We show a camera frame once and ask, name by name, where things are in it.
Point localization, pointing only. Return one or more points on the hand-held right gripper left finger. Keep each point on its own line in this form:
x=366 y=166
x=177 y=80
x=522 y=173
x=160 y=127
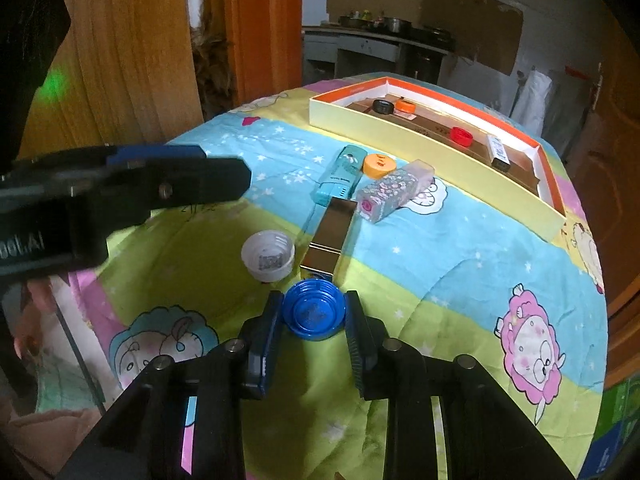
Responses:
x=262 y=350

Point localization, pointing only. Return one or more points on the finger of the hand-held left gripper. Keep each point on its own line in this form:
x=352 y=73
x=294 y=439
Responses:
x=160 y=152
x=200 y=180

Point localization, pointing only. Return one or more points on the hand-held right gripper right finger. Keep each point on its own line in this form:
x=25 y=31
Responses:
x=362 y=350

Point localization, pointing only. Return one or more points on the blue bottle cap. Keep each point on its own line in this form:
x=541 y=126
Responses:
x=315 y=310

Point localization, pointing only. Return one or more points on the white bottle cap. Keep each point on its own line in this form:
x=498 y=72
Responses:
x=267 y=257

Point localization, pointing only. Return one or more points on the shiny gold rectangular box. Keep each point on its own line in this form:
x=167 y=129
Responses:
x=327 y=230

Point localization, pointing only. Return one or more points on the teal lighter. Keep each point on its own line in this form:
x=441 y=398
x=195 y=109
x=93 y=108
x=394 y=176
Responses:
x=340 y=175

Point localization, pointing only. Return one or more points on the floral clear plastic case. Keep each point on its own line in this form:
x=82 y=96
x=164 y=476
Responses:
x=392 y=190

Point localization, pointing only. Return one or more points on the orange cap with red print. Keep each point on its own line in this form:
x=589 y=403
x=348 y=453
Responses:
x=379 y=165

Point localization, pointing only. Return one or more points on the shallow orange-rimmed cardboard box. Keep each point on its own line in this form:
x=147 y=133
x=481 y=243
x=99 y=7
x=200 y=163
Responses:
x=450 y=177

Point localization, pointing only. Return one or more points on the black bottle cap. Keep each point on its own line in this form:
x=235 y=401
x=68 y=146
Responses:
x=383 y=106

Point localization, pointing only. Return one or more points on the orange cap with black mark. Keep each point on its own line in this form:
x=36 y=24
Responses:
x=405 y=106

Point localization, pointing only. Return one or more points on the red bottle cap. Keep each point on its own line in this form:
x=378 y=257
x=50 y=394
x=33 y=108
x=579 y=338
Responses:
x=461 y=136

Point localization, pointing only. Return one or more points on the white cartoon-print lighter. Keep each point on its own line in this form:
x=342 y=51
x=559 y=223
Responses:
x=497 y=150

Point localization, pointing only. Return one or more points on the wood grain panel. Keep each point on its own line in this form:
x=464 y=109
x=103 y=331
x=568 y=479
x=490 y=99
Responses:
x=125 y=60

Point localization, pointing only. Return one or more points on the dry straw bundle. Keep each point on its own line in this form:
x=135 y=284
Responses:
x=215 y=60

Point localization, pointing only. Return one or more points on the orange wooden door jamb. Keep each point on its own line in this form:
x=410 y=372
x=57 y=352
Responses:
x=265 y=25

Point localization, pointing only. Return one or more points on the grey kitchen counter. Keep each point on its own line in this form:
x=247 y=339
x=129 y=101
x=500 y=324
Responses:
x=360 y=47

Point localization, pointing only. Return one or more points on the dark wok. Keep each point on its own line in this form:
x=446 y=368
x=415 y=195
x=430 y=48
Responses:
x=355 y=21

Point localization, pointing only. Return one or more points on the brown cardboard liner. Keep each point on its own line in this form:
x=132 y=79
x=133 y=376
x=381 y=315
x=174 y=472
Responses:
x=430 y=122

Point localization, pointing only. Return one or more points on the steel cooking pot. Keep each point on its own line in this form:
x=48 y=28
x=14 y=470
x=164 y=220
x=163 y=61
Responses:
x=397 y=25

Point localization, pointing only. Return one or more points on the green printed carton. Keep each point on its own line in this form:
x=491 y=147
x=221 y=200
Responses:
x=607 y=430

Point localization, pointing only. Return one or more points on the black gas stove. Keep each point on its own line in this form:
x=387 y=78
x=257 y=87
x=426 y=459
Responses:
x=437 y=32

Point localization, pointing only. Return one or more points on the white sack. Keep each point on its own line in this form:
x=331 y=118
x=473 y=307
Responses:
x=532 y=100

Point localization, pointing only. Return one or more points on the brown wooden door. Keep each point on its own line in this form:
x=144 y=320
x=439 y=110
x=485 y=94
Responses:
x=615 y=135

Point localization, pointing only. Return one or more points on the brown cardboard wall covering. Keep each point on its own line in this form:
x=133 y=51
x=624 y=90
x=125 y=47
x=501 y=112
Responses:
x=450 y=5

